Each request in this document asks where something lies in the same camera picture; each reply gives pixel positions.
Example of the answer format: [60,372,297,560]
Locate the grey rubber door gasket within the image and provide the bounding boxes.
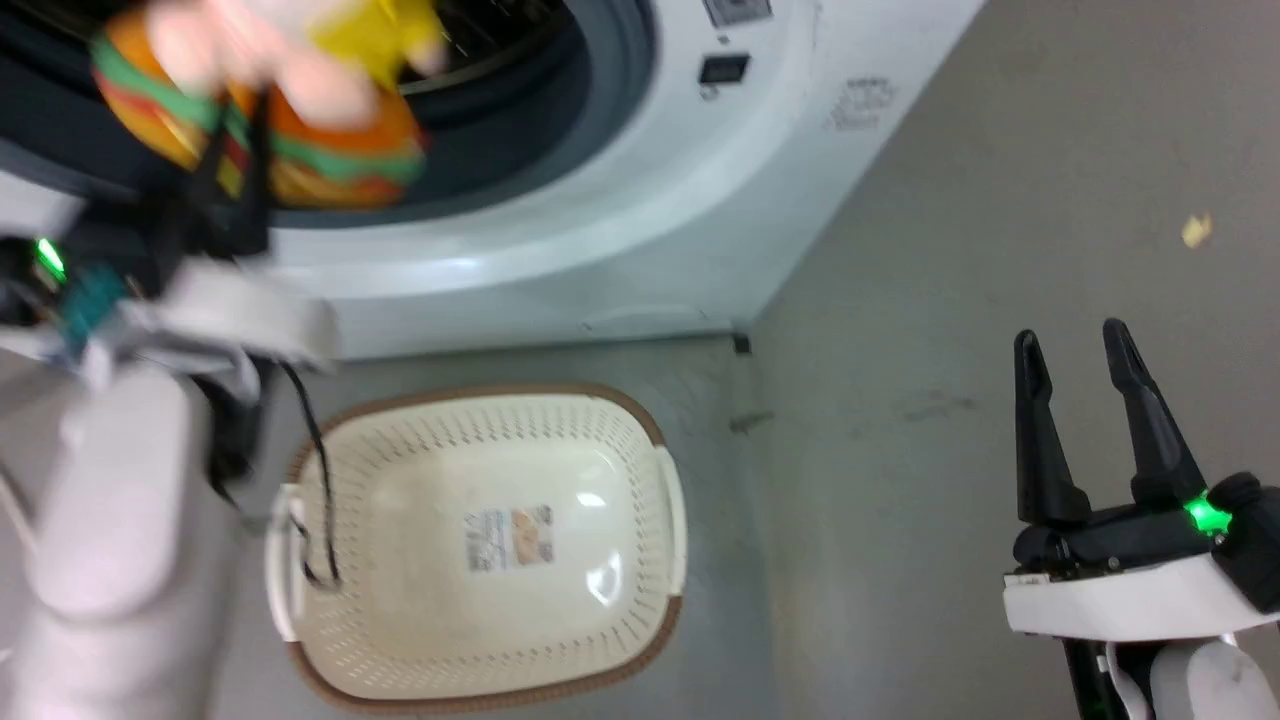
[0,0,661,229]

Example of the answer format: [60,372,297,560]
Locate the orange green striped burger plush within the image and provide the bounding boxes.
[90,10,431,211]

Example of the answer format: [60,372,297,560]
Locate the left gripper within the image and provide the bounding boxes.
[0,88,341,386]

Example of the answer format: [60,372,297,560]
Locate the cream plastic laundry basket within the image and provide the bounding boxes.
[264,382,689,715]

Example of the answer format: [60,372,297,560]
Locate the pink and yellow plush doll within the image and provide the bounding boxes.
[145,0,451,129]

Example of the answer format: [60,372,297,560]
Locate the printed basket label sticker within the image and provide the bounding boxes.
[464,504,555,573]

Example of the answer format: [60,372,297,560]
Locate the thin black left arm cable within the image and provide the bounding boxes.
[278,360,343,593]

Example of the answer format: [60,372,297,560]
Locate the white front-load washing machine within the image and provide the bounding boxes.
[0,0,986,361]

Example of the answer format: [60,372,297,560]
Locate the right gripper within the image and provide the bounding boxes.
[1002,318,1280,641]

